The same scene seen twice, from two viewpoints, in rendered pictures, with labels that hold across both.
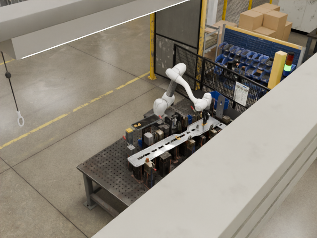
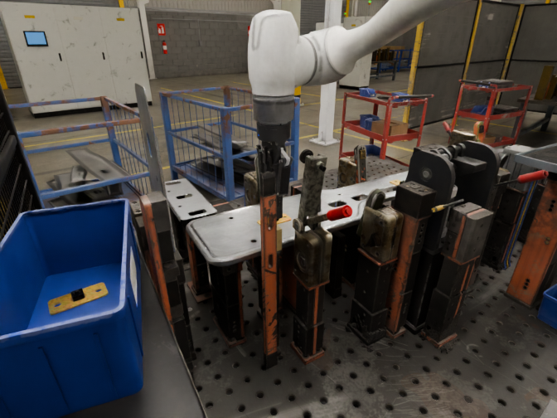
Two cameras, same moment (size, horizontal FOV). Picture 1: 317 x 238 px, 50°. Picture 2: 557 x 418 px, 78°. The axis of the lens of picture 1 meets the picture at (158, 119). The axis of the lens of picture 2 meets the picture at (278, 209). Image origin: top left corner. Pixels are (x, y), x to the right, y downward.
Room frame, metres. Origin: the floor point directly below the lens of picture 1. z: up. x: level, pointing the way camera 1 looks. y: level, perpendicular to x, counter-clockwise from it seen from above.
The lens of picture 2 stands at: (4.31, -0.46, 1.41)
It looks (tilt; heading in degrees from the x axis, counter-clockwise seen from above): 26 degrees down; 190
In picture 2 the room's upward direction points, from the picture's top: straight up
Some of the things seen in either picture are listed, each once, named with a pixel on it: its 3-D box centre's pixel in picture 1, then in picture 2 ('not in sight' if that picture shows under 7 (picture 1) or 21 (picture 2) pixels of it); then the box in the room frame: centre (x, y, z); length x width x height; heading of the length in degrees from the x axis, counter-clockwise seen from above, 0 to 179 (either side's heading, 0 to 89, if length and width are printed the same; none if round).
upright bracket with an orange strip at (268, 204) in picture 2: not in sight; (269, 283); (3.74, -0.58, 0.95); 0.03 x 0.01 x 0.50; 130
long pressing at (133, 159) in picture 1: (177, 139); (405, 184); (3.24, -0.23, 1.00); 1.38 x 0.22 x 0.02; 130
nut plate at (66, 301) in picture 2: not in sight; (78, 295); (3.93, -0.86, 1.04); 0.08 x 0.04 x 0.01; 136
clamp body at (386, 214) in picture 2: (183, 129); (374, 277); (3.59, -0.34, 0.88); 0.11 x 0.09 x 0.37; 40
